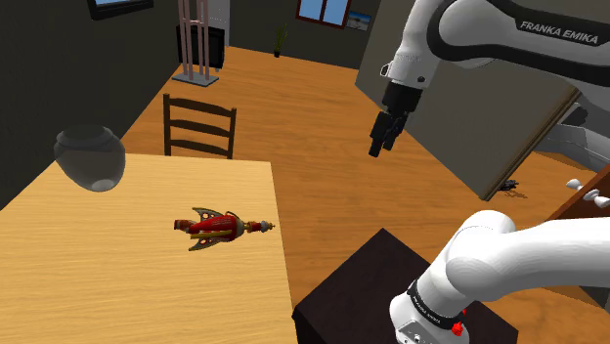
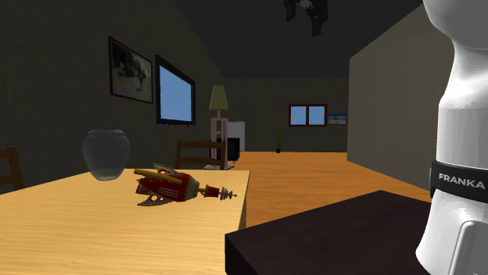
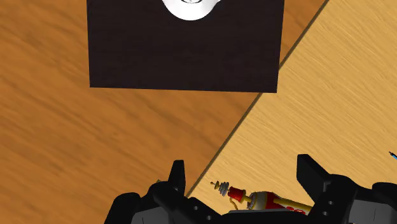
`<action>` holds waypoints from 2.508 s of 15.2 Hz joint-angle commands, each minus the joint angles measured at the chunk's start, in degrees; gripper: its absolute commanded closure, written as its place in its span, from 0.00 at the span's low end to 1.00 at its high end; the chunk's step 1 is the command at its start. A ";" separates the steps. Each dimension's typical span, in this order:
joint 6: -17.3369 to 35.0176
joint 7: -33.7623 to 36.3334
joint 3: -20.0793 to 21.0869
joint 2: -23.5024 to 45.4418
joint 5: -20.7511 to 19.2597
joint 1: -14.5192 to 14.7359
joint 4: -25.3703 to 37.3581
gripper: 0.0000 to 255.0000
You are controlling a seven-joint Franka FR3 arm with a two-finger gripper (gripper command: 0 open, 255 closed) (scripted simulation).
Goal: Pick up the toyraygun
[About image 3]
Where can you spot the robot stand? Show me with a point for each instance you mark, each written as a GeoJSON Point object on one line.
{"type": "Point", "coordinates": [186, 52]}

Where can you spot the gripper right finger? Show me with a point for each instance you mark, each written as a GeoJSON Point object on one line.
{"type": "Point", "coordinates": [328, 192]}

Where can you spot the blue pen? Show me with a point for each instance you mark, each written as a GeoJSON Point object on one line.
{"type": "Point", "coordinates": [393, 154]}

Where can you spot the red and yellow toy bottle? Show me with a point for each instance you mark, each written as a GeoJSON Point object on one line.
{"type": "Point", "coordinates": [263, 200]}

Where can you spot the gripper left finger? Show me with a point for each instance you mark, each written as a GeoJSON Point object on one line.
{"type": "Point", "coordinates": [173, 198]}

